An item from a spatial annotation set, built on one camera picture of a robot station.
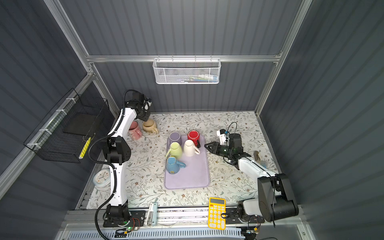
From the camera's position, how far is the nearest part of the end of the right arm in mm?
690

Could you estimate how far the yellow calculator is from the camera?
2.37ft

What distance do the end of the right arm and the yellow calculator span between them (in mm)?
257
